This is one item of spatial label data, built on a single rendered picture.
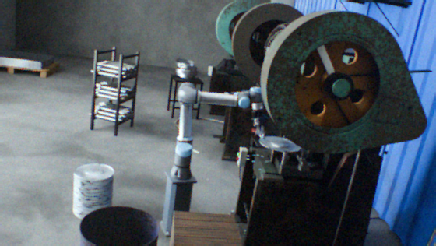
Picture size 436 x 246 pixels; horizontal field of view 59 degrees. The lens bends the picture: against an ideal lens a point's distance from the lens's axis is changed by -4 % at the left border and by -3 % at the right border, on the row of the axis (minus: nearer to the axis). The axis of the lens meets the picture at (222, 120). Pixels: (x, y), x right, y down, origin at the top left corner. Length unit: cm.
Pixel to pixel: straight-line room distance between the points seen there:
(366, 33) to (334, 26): 19
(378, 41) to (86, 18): 780
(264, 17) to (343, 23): 179
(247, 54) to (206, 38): 530
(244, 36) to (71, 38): 618
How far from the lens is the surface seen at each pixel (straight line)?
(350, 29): 228
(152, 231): 236
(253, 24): 395
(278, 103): 223
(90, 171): 311
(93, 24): 943
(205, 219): 260
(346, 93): 227
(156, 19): 921
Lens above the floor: 170
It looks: 17 degrees down
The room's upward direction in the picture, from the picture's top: 9 degrees clockwise
